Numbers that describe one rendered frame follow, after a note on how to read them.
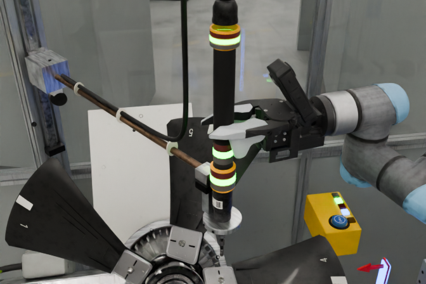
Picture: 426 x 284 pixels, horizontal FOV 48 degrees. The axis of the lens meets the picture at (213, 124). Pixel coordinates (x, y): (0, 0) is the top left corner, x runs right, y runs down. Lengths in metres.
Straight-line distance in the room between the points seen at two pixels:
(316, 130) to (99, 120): 0.59
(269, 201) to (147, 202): 0.74
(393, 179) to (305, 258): 0.30
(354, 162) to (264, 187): 0.91
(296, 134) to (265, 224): 1.15
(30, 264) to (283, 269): 0.54
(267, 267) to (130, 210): 0.37
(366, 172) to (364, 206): 1.12
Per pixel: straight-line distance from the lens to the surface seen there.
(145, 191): 1.20
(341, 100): 0.83
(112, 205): 1.21
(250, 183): 1.76
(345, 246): 1.36
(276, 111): 0.78
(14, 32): 1.29
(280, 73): 0.75
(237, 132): 0.73
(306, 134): 0.83
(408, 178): 0.85
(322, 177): 1.84
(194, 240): 0.97
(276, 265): 1.04
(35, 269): 1.16
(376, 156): 0.89
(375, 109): 0.85
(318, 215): 1.35
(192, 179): 0.99
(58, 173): 0.94
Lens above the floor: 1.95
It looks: 31 degrees down
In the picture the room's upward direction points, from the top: straight up
